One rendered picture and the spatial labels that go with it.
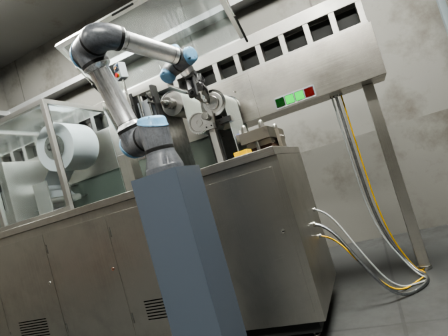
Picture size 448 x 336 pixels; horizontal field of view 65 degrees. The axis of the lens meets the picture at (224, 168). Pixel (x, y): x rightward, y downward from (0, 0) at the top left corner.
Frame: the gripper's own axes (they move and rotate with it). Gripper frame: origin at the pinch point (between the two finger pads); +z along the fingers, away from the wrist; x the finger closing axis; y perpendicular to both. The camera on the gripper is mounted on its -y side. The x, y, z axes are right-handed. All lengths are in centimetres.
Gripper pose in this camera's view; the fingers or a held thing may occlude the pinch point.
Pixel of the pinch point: (207, 102)
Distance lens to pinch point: 197.2
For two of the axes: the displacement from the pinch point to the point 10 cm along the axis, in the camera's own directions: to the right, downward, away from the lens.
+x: -8.9, 2.8, 3.7
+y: 0.2, -7.7, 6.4
